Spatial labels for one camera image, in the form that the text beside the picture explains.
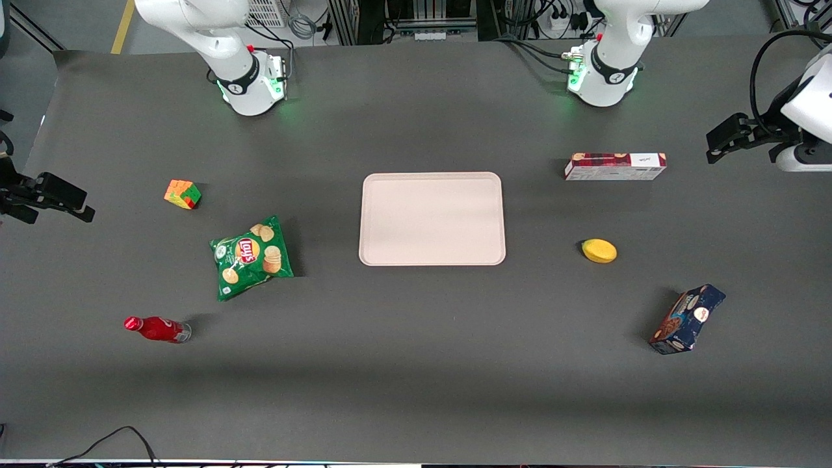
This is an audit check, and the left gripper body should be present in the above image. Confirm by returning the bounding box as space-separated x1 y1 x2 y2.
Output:
751 55 832 163

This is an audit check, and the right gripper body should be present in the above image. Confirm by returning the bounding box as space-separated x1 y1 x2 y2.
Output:
0 155 41 226

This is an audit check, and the red cookie box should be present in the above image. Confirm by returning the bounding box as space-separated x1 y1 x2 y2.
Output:
564 153 668 181

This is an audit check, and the blue cookie box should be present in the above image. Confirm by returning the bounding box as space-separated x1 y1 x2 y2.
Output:
649 284 727 356

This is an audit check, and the beige plastic tray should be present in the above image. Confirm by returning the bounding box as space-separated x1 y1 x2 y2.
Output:
359 172 506 267

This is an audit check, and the colourful puzzle cube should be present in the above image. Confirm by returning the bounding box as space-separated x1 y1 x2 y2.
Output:
164 179 202 210

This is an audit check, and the red soda bottle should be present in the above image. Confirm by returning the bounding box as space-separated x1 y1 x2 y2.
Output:
123 316 192 344

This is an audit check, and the yellow toy lemon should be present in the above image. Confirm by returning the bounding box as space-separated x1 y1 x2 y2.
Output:
581 239 618 264

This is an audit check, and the green chips bag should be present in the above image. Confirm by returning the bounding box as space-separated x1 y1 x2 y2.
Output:
209 215 294 302

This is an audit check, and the yellow floor tape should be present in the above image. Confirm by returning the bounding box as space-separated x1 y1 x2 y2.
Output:
110 0 136 55

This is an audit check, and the white socket strip with plugs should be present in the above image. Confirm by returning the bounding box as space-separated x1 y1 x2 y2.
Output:
547 5 589 32

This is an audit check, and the white vent grille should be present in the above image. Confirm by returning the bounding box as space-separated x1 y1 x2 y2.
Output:
246 0 288 29

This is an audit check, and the dark grey table mat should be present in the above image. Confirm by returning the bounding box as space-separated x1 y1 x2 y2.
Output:
0 26 832 465

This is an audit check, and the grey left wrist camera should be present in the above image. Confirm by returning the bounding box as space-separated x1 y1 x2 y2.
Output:
777 143 832 173

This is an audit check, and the black base cable bundle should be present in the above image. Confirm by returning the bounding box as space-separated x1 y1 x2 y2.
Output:
493 34 576 75

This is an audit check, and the thin black table cable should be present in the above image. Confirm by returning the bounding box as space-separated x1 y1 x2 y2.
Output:
45 426 161 468

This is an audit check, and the grey coiled cable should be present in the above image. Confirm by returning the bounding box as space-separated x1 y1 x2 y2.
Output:
287 12 320 41

